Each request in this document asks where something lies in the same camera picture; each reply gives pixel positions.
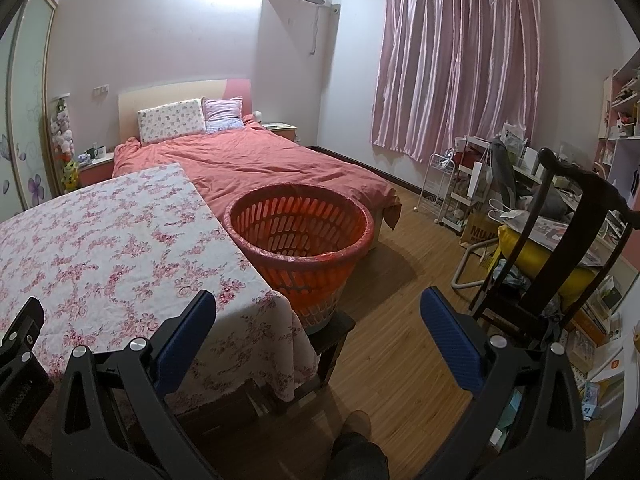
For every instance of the person's brown shoe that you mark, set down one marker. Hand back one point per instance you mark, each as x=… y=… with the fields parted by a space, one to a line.
x=356 y=422

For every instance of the white paper bag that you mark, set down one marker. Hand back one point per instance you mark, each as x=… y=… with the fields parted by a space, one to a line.
x=481 y=182

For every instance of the dark wooden chair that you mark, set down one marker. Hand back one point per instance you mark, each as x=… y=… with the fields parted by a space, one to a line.
x=595 y=182

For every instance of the bed with beige headboard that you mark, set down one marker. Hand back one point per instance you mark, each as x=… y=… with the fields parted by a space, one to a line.
x=165 y=92

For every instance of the person's leg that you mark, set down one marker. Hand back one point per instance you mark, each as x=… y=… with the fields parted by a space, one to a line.
x=357 y=460

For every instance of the wardrobe door purple flowers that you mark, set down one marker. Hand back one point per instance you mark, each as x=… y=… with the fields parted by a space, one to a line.
x=30 y=110

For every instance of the dark stool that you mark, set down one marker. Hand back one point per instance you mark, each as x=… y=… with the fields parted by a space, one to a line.
x=332 y=342

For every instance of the yellow cushion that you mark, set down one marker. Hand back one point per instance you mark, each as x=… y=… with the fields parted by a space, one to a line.
x=540 y=260

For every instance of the white tube frame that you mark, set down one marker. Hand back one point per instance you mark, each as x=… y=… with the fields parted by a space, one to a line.
x=460 y=270

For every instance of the newspaper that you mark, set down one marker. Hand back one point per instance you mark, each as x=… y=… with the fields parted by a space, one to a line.
x=555 y=232

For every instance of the pink curtain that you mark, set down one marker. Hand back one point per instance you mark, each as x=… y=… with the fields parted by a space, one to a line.
x=455 y=70

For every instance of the red duvet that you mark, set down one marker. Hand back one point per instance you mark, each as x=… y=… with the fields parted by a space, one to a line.
x=260 y=160

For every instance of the floral tablecloth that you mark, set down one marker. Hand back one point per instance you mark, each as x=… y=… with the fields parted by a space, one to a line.
x=125 y=240

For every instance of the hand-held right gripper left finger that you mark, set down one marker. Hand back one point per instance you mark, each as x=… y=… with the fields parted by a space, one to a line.
x=182 y=345

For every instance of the grey chair back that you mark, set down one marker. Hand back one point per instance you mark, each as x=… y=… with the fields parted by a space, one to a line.
x=502 y=172

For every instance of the white box orange logo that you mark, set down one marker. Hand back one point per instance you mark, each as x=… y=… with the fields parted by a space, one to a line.
x=607 y=367

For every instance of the wall switch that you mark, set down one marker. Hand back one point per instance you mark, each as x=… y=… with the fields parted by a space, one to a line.
x=101 y=90

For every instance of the pink white nightstand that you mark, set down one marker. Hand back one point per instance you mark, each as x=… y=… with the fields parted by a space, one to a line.
x=97 y=172

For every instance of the white mug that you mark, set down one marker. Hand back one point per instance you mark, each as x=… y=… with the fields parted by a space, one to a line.
x=100 y=151

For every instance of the white shelf cart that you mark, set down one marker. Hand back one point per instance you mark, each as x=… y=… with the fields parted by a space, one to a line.
x=462 y=195

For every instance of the white pink bookshelf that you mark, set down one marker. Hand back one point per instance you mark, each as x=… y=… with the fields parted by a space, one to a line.
x=627 y=160

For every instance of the beige nightstand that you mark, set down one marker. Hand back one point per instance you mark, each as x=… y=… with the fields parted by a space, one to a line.
x=277 y=126

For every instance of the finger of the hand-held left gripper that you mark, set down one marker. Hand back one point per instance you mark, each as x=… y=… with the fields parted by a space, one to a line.
x=22 y=335

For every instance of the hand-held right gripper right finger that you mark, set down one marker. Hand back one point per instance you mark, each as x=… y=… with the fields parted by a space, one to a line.
x=450 y=340

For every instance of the pink striped pillow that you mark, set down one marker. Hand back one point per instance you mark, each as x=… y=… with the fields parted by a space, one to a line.
x=222 y=112

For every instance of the floral pillow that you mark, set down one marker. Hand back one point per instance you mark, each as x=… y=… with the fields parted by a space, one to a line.
x=170 y=120

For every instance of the yellow plush flower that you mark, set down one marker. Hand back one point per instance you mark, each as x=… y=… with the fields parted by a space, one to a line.
x=70 y=175

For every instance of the orange plastic laundry basket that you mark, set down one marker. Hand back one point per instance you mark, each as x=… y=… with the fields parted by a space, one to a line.
x=305 y=280

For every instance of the hanging plush toys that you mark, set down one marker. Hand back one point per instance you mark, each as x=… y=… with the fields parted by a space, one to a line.
x=62 y=127

